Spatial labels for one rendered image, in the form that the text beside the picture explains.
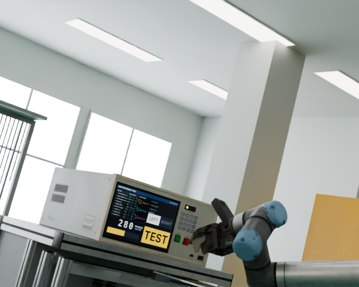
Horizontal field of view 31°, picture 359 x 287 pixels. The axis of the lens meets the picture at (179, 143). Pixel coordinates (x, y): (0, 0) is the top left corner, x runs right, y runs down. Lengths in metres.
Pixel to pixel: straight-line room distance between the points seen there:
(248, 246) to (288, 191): 7.01
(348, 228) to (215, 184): 1.33
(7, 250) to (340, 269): 1.02
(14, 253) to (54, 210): 0.21
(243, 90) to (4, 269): 4.51
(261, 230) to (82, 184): 0.63
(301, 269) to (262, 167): 4.36
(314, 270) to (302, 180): 6.85
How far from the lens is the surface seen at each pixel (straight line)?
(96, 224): 1.94
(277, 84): 6.23
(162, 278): 2.10
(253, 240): 1.70
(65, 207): 2.11
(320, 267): 1.77
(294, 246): 8.45
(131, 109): 9.54
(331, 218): 5.83
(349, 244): 5.67
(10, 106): 5.28
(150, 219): 2.00
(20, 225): 2.04
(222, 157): 6.21
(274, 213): 1.77
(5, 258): 2.11
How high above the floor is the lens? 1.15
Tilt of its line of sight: 9 degrees up
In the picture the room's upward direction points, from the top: 14 degrees clockwise
